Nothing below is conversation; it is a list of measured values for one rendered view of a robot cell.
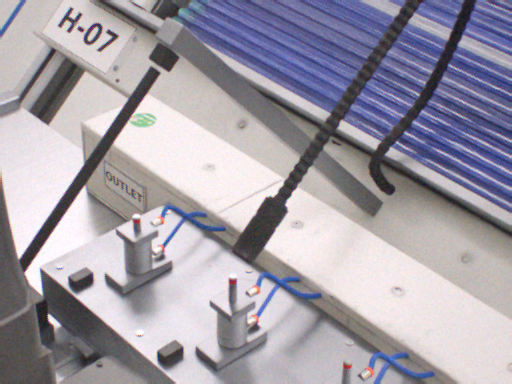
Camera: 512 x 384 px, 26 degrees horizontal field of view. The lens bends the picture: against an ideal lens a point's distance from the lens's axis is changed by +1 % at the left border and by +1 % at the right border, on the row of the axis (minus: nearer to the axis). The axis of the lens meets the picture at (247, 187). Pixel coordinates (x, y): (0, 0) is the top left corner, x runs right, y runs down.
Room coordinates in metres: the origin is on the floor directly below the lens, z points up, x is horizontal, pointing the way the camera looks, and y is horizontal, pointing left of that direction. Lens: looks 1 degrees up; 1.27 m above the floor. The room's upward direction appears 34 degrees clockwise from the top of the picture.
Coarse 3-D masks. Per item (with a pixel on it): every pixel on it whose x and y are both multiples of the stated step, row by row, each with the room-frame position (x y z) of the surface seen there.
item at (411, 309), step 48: (96, 144) 1.02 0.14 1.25; (144, 144) 0.99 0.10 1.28; (192, 144) 0.99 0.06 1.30; (96, 192) 1.06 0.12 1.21; (144, 192) 0.98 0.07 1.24; (192, 192) 0.93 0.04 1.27; (240, 192) 0.94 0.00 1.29; (288, 240) 0.88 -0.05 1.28; (336, 240) 0.88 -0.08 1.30; (336, 288) 0.84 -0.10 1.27; (384, 288) 0.84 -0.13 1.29; (432, 288) 0.84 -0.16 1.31; (384, 336) 0.80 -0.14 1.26; (432, 336) 0.80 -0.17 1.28; (480, 336) 0.80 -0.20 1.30
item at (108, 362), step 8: (104, 360) 0.58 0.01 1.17; (112, 360) 0.58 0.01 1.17; (88, 368) 0.57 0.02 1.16; (96, 368) 0.57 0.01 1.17; (104, 368) 0.57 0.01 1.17; (112, 368) 0.57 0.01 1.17; (120, 368) 0.57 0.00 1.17; (128, 368) 0.57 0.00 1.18; (72, 376) 0.57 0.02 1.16; (80, 376) 0.57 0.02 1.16; (88, 376) 0.57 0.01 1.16; (96, 376) 0.57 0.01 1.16; (104, 376) 0.56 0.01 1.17; (112, 376) 0.56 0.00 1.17; (120, 376) 0.56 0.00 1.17; (128, 376) 0.56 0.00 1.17; (136, 376) 0.56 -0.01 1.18
